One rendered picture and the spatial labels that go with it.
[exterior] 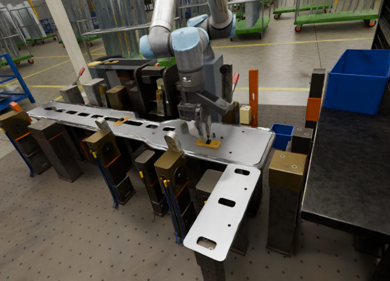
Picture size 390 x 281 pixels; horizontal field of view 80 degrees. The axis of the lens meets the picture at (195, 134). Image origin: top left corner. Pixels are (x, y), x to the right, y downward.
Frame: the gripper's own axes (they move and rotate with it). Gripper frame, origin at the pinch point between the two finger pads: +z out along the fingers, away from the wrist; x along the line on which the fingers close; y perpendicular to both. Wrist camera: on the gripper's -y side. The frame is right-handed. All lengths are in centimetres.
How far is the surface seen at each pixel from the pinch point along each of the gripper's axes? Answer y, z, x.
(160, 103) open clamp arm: 32.3, -2.5, -17.5
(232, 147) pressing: -8.6, 2.6, -0.6
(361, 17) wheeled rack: -82, 78, -681
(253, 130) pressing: -12.4, 2.7, -12.9
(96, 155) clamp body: 39.8, 3.4, 17.1
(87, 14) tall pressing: 842, -23, -645
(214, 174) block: -7.1, 4.6, 11.3
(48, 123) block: 78, -2, 11
